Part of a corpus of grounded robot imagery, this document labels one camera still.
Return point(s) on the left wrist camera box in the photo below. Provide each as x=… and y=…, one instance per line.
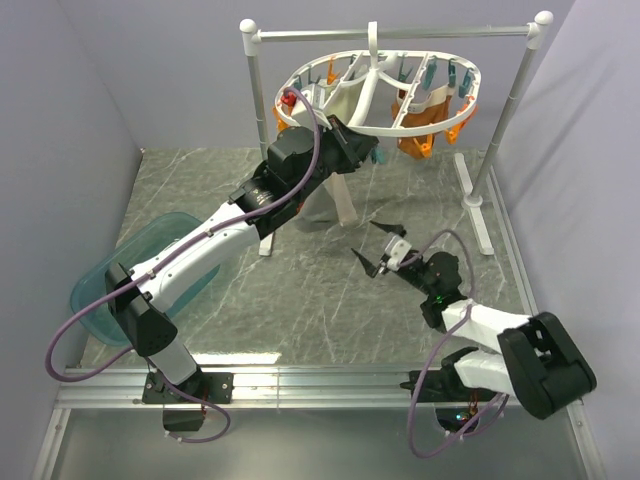
x=298, y=110

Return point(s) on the white metal drying rack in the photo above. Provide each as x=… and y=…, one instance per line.
x=534, y=33

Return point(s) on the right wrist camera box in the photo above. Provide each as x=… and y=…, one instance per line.
x=396, y=248

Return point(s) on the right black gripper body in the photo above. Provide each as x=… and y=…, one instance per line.
x=415, y=270

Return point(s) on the orange clip front right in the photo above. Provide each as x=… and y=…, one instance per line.
x=451, y=135

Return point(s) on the grey underwear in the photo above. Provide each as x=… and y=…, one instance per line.
x=330, y=204

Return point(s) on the cream underwear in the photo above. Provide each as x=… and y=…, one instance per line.
x=346, y=103

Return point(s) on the orange underwear on right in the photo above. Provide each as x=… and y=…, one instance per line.
x=434, y=109

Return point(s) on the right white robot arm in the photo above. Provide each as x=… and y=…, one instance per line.
x=532, y=359

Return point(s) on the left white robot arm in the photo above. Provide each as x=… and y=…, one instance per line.
x=297, y=163

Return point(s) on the white oval clip hanger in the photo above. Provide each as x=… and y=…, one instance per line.
x=394, y=79

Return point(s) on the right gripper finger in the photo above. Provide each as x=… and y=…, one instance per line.
x=371, y=269
x=396, y=229

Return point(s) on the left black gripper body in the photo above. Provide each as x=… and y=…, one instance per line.
x=338, y=154

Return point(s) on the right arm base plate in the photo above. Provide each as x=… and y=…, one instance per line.
x=445, y=386

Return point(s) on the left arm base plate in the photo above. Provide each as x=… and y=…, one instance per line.
x=214, y=387

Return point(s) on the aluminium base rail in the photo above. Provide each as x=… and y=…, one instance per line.
x=291, y=422

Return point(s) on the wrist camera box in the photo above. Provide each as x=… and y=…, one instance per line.
x=298, y=110
x=396, y=248

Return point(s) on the teal clip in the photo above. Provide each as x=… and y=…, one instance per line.
x=378, y=156

